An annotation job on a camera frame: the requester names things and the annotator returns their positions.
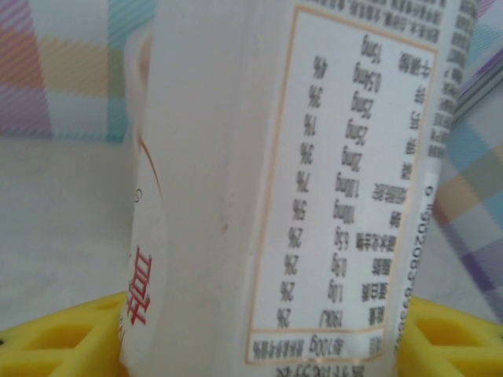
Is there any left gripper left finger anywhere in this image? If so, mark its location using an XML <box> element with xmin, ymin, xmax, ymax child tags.
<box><xmin>0</xmin><ymin>292</ymin><xmax>133</xmax><ymax>377</ymax></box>

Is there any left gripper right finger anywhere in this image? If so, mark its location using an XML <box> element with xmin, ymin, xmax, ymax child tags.
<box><xmin>392</xmin><ymin>296</ymin><xmax>503</xmax><ymax>377</ymax></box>

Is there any aluminium frame post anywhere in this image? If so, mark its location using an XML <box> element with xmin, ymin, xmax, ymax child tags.
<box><xmin>451</xmin><ymin>64</ymin><xmax>503</xmax><ymax>119</ymax></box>

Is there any white label bottle green band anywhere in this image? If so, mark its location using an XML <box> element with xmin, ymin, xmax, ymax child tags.
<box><xmin>117</xmin><ymin>0</ymin><xmax>479</xmax><ymax>377</ymax></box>

